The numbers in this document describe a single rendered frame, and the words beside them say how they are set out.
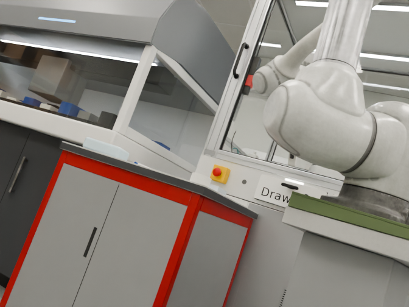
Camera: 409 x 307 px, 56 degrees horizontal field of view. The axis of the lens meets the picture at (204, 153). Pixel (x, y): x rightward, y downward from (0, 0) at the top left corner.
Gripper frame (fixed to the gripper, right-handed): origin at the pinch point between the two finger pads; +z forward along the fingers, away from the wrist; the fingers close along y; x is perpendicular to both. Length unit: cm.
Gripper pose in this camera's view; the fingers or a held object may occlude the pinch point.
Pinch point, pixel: (292, 157)
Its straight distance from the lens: 159.3
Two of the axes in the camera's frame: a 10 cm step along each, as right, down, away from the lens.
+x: -8.6, -2.3, 4.6
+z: -0.4, 9.2, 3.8
